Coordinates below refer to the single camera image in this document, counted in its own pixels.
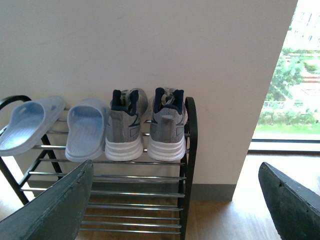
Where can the grey knit sneaker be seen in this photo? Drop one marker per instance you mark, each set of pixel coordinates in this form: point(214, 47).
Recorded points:
point(169, 116)
point(123, 139)

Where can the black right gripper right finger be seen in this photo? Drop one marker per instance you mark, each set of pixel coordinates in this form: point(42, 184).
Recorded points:
point(294, 209)

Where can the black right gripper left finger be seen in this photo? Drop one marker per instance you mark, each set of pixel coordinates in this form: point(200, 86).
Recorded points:
point(55, 214)

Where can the light blue slide slipper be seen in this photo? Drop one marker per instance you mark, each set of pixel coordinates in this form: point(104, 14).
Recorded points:
point(86, 130)

